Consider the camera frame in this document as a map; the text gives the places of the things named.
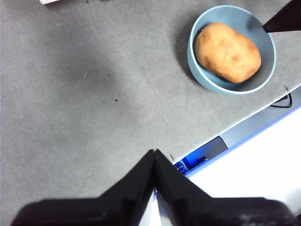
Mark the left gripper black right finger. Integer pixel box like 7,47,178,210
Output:
155,149,297,226

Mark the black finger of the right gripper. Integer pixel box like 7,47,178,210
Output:
262,0,301,33

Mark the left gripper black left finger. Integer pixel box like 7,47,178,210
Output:
10,149,155,226

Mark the blue bowl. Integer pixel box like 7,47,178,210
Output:
187,5,277,95

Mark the brown potato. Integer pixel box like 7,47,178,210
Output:
195,22,262,84

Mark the blue metal table frame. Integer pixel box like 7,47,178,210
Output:
173,87,301,176

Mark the thin black cable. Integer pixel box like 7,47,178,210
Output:
269,92,293,109

